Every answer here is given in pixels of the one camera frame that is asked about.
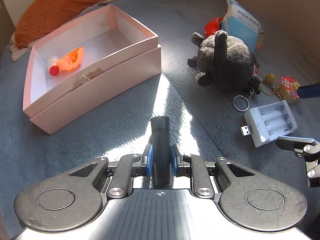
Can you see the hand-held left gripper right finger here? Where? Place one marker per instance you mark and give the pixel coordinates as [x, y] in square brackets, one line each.
[174, 162]

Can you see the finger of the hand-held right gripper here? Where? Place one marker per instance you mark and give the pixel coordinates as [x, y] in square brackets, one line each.
[308, 91]
[297, 145]

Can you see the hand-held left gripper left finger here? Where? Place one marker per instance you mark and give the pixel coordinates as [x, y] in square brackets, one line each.
[149, 160]

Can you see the black cylindrical flashlight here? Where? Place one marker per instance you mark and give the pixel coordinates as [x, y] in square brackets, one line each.
[161, 150]

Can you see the white battery charger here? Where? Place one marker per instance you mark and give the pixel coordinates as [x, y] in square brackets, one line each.
[262, 122]

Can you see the pink cardboard box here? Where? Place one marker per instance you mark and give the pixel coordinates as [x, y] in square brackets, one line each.
[100, 90]

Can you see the blue white tissue packet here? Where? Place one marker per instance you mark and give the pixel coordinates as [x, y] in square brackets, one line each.
[240, 25]

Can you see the orange plastic toy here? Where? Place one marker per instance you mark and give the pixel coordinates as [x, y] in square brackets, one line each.
[71, 60]

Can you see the small red capped bottle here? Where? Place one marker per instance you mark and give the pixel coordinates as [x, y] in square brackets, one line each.
[53, 70]

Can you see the grey blue fleece blanket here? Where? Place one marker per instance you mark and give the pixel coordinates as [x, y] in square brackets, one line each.
[200, 5]

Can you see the orange knitted blanket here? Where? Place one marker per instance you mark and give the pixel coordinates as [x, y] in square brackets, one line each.
[62, 2]

